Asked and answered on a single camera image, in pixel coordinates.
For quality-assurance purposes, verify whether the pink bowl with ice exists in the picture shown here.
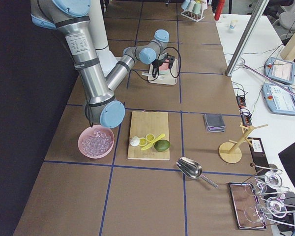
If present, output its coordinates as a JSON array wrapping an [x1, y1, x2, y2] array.
[[78, 125, 115, 159]]

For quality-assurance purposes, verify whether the aluminium frame post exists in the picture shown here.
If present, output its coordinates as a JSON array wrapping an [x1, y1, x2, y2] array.
[[225, 0, 269, 77]]

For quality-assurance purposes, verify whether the grey folded cloth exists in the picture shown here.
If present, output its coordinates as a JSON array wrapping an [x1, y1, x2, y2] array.
[[204, 114, 226, 132]]

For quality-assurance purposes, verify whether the paper cup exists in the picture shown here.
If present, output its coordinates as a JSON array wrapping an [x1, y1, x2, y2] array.
[[229, 19, 238, 32]]

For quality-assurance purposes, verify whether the lemon slice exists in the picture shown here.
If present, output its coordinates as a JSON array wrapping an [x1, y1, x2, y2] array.
[[139, 137, 148, 147], [145, 133, 155, 142]]

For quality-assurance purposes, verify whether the cream rabbit tray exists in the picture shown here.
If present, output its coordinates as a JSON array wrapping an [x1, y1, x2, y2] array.
[[147, 59, 178, 85]]

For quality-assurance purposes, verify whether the black power strip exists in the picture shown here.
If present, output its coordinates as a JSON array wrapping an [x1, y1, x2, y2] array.
[[236, 95, 252, 127]]

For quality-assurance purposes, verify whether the metal scoop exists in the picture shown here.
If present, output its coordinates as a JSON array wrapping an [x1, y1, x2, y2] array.
[[176, 156, 218, 188]]

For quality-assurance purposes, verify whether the pale green cup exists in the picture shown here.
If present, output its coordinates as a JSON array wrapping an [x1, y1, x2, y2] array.
[[192, 2, 202, 15]]

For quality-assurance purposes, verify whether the wooden cutting board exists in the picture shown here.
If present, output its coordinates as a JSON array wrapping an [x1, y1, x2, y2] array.
[[127, 111, 170, 161]]

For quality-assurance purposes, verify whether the teach pendant tablet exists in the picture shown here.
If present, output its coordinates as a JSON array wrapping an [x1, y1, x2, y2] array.
[[262, 83, 295, 116], [265, 57, 295, 85]]

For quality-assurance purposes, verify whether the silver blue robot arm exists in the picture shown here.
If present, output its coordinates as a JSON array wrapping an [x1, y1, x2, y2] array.
[[30, 0, 170, 128]]

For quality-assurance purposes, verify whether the white garlic bulb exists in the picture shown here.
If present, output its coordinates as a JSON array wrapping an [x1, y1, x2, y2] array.
[[129, 136, 140, 147]]

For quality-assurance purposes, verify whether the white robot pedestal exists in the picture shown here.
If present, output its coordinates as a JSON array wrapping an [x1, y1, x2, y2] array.
[[88, 0, 117, 76]]

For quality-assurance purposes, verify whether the wooden mug tree stand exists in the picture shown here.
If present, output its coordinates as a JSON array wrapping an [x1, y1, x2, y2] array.
[[218, 122, 268, 164]]

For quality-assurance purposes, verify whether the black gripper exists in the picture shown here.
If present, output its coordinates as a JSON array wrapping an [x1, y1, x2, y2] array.
[[151, 54, 175, 78]]

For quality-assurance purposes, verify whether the green avocado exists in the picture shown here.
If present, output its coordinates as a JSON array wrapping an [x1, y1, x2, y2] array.
[[153, 140, 171, 152]]

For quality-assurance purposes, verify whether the metal glass tray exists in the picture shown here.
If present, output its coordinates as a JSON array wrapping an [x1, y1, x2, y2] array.
[[228, 182, 267, 231]]

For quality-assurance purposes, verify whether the white cup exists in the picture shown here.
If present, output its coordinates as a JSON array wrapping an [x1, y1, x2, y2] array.
[[186, 0, 196, 12]]

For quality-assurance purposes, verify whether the light blue cup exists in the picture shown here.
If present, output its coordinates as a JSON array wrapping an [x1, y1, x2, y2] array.
[[181, 0, 190, 10]]

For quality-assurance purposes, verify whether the black box device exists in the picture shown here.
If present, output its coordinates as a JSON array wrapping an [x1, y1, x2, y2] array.
[[249, 137, 269, 167]]

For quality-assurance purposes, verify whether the yellow plastic knife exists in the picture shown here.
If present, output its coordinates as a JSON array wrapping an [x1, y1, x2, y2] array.
[[141, 133, 165, 151]]

